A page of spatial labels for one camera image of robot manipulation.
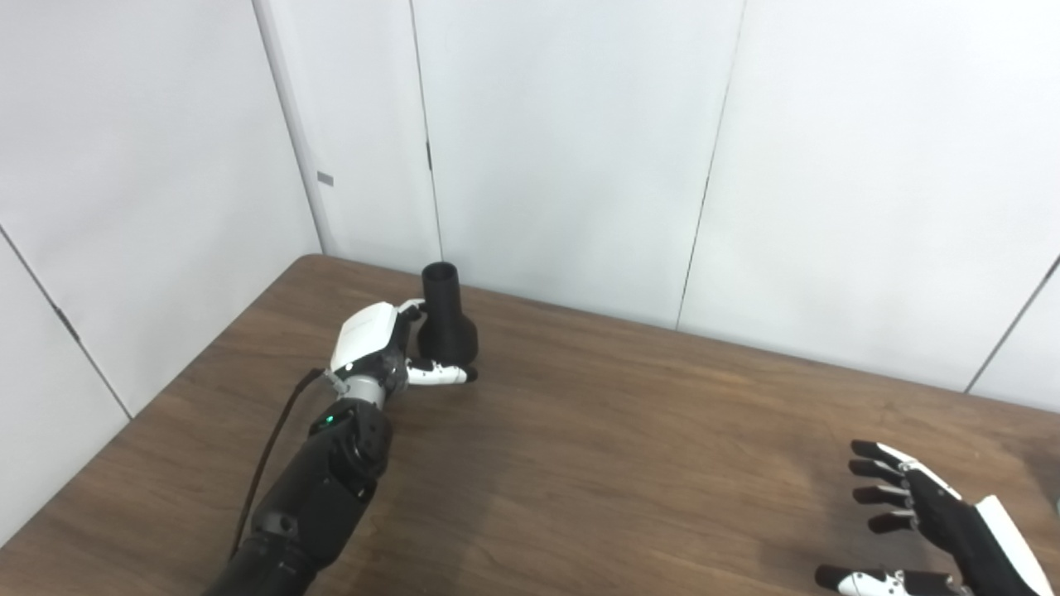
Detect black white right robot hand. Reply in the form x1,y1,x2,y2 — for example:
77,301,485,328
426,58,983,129
815,440,1057,596

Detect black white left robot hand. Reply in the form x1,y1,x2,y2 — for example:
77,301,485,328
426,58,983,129
330,298,479,390

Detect black flared nozzle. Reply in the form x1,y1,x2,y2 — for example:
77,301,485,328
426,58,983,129
417,262,479,369

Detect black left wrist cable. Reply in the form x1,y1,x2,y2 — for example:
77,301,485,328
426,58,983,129
228,368,328,564

